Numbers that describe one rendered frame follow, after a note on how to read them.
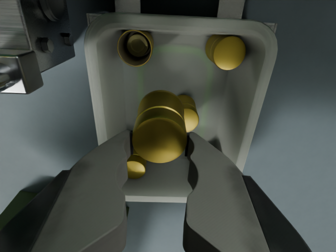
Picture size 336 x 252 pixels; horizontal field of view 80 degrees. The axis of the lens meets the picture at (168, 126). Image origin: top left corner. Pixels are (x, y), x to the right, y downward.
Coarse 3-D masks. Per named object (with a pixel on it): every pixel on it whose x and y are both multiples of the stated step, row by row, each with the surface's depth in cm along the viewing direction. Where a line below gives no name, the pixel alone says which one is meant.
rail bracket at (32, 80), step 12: (0, 60) 12; (12, 60) 12; (24, 60) 13; (36, 60) 14; (0, 72) 12; (12, 72) 12; (24, 72) 13; (36, 72) 14; (0, 84) 11; (12, 84) 12; (24, 84) 13; (36, 84) 14
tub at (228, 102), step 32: (96, 32) 17; (160, 32) 23; (192, 32) 20; (224, 32) 17; (256, 32) 17; (96, 64) 18; (160, 64) 25; (192, 64) 25; (256, 64) 20; (96, 96) 20; (128, 96) 27; (192, 96) 28; (224, 96) 27; (256, 96) 20; (96, 128) 22; (128, 128) 30; (224, 128) 28; (128, 192) 27; (160, 192) 27
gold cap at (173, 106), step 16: (144, 96) 15; (160, 96) 14; (176, 96) 15; (144, 112) 12; (160, 112) 12; (176, 112) 13; (144, 128) 12; (160, 128) 12; (176, 128) 12; (144, 144) 12; (160, 144) 12; (176, 144) 12; (160, 160) 13
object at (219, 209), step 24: (192, 144) 12; (192, 168) 10; (216, 168) 10; (192, 192) 8; (216, 192) 8; (240, 192) 8; (192, 216) 7; (216, 216) 7; (240, 216) 7; (192, 240) 7; (216, 240) 6; (240, 240) 7; (264, 240) 7
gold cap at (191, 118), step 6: (180, 96) 27; (186, 96) 27; (186, 102) 25; (192, 102) 26; (186, 108) 24; (192, 108) 24; (186, 114) 24; (192, 114) 24; (186, 120) 24; (192, 120) 24; (198, 120) 24; (186, 126) 25; (192, 126) 25
